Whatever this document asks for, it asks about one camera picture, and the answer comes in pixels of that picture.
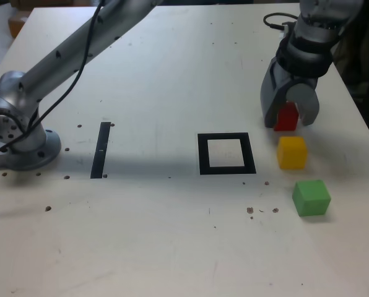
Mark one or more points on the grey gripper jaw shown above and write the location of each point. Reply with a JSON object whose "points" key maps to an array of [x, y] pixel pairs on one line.
{"points": [[308, 100], [269, 99]]}

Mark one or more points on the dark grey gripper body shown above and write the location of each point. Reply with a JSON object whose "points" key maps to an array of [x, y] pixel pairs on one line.
{"points": [[306, 81]]}

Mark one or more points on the red cube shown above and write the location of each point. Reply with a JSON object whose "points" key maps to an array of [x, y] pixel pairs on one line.
{"points": [[285, 120]]}

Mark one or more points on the yellow cube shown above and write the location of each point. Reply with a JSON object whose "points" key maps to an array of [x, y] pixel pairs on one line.
{"points": [[291, 154]]}

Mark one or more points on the green cube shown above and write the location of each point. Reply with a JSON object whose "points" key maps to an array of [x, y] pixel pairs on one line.
{"points": [[311, 199]]}

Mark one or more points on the black tape square outline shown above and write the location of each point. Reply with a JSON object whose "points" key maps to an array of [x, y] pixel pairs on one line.
{"points": [[203, 154]]}

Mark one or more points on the black tape strip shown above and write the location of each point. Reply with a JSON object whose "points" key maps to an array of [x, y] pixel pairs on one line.
{"points": [[100, 148]]}

